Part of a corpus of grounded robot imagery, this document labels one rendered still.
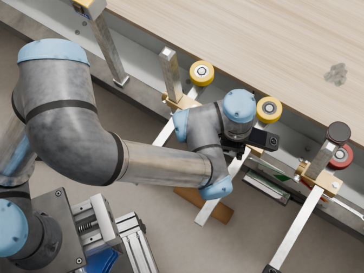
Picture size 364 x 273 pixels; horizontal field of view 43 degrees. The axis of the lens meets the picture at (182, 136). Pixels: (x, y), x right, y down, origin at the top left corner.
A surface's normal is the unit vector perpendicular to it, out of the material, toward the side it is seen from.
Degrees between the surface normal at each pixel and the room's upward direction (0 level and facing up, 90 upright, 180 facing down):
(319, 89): 0
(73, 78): 41
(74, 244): 0
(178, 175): 66
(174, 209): 0
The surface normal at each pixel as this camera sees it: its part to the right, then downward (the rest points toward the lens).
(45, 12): -0.07, -0.35
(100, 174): 0.42, 0.63
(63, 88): 0.28, -0.41
